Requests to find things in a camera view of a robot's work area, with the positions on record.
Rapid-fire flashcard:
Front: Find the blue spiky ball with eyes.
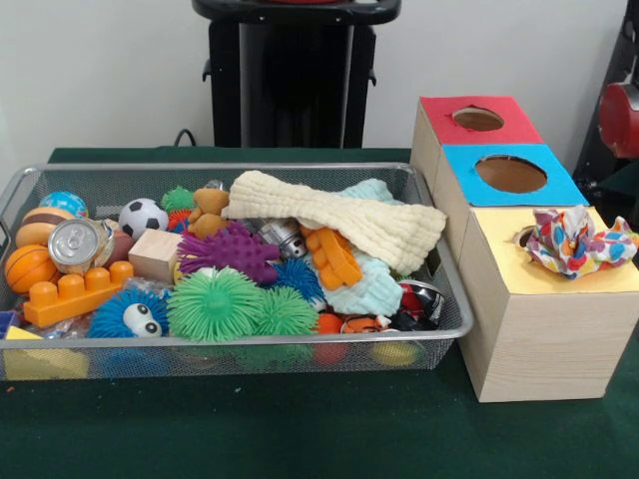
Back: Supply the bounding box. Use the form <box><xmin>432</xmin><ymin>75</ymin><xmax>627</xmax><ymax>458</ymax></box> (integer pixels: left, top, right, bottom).
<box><xmin>87</xmin><ymin>287</ymin><xmax>172</xmax><ymax>339</ymax></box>

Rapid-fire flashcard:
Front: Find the black stand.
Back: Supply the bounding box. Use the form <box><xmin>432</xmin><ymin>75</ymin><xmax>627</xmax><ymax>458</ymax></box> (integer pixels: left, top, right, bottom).
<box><xmin>572</xmin><ymin>9</ymin><xmax>639</xmax><ymax>189</ymax></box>

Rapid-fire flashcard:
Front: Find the long orange building block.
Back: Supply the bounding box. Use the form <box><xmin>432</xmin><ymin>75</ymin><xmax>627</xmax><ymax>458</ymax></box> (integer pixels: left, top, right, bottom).
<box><xmin>23</xmin><ymin>260</ymin><xmax>135</xmax><ymax>329</ymax></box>

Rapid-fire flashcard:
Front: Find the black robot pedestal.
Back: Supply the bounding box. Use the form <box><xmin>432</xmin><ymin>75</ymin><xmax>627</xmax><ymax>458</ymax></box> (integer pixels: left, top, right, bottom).
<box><xmin>192</xmin><ymin>0</ymin><xmax>403</xmax><ymax>149</ymax></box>

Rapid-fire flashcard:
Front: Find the orange toy basketball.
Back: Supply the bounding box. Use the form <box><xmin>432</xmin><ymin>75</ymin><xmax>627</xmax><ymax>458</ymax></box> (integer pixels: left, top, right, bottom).
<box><xmin>4</xmin><ymin>243</ymin><xmax>64</xmax><ymax>295</ymax></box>

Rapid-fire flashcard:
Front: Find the light blue knitted cloth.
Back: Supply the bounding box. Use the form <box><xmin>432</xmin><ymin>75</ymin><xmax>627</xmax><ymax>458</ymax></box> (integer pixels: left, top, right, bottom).
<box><xmin>324</xmin><ymin>179</ymin><xmax>406</xmax><ymax>315</ymax></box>

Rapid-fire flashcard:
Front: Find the silver drink can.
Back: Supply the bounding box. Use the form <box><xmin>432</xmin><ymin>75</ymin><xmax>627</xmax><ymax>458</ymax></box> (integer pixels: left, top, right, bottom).
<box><xmin>48</xmin><ymin>219</ymin><xmax>116</xmax><ymax>276</ymax></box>

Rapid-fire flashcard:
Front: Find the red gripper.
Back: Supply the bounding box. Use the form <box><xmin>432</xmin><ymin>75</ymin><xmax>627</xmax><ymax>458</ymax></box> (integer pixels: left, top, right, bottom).
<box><xmin>597</xmin><ymin>82</ymin><xmax>639</xmax><ymax>160</ymax></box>

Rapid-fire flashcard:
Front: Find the small soccer ball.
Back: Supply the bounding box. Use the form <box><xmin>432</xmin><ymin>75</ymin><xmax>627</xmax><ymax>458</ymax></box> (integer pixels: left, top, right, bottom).
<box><xmin>118</xmin><ymin>198</ymin><xmax>170</xmax><ymax>240</ymax></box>

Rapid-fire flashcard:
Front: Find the silver mesh bin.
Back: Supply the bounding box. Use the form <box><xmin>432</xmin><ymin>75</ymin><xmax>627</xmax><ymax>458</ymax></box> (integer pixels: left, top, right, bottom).
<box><xmin>0</xmin><ymin>162</ymin><xmax>475</xmax><ymax>383</ymax></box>

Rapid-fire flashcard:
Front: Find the large green spiky ball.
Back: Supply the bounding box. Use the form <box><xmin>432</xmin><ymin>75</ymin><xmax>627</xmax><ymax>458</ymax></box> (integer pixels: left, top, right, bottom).
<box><xmin>167</xmin><ymin>266</ymin><xmax>265</xmax><ymax>343</ymax></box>

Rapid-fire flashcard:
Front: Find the dark green table cloth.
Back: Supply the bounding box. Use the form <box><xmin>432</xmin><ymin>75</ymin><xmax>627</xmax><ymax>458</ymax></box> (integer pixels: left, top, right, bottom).
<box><xmin>0</xmin><ymin>147</ymin><xmax>639</xmax><ymax>479</ymax></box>
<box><xmin>598</xmin><ymin>164</ymin><xmax>639</xmax><ymax>201</ymax></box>

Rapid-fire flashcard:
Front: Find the wooden box with three holes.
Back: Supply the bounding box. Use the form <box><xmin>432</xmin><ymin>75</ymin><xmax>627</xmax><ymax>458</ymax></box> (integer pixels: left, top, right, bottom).
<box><xmin>409</xmin><ymin>95</ymin><xmax>639</xmax><ymax>403</ymax></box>

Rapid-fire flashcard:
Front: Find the white cloth with coloured dots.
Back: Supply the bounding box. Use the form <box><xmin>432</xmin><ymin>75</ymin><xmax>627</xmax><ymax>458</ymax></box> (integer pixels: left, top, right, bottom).
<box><xmin>523</xmin><ymin>204</ymin><xmax>639</xmax><ymax>280</ymax></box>

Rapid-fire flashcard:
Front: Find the cream knitted cloth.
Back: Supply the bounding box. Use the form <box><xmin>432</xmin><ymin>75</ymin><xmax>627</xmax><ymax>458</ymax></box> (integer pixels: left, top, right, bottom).
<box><xmin>221</xmin><ymin>170</ymin><xmax>448</xmax><ymax>274</ymax></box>

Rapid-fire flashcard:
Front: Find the purple spiky toy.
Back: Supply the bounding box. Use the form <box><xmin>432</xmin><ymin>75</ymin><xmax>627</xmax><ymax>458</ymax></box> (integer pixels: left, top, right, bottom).
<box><xmin>178</xmin><ymin>222</ymin><xmax>282</xmax><ymax>285</ymax></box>

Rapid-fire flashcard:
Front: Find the orange plastic building block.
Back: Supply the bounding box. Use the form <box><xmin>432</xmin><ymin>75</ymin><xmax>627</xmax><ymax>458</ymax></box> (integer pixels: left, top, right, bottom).
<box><xmin>300</xmin><ymin>225</ymin><xmax>364</xmax><ymax>289</ymax></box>

